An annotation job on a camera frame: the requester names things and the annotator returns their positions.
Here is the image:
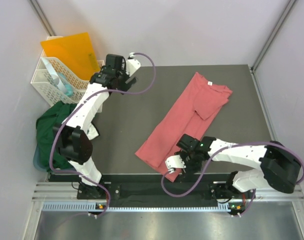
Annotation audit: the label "pink t shirt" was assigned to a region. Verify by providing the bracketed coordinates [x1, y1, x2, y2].
[135, 72, 233, 175]

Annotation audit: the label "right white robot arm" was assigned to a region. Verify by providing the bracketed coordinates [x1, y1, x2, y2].
[165, 134, 302, 198]

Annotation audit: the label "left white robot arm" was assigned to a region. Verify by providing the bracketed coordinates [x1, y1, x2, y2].
[53, 53, 141, 199]

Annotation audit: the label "orange plastic folder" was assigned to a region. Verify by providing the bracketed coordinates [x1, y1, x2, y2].
[40, 32, 101, 81]

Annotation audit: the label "light blue items in organizer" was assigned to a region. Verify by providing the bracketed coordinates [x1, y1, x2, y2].
[41, 57, 74, 97]

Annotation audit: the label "green t shirt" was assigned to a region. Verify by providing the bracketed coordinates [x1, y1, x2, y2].
[35, 101, 77, 172]

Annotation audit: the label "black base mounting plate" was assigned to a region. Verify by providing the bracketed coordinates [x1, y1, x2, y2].
[76, 181, 253, 201]

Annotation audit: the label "teal plastic basin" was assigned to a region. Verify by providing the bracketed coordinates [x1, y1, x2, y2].
[32, 145, 75, 174]

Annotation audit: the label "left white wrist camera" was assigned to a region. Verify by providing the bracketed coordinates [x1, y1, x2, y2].
[125, 52, 141, 77]

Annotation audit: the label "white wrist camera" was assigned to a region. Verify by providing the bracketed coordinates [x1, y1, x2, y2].
[125, 52, 141, 77]
[165, 155, 186, 174]

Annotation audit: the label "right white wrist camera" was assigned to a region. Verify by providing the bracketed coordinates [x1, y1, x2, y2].
[165, 155, 186, 174]

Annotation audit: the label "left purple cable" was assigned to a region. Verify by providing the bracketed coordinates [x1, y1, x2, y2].
[49, 51, 157, 220]

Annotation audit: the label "white slotted cable duct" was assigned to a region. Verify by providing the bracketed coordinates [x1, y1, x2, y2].
[42, 201, 243, 213]

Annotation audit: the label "aluminium frame rail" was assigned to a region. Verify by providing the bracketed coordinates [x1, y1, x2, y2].
[31, 181, 304, 202]

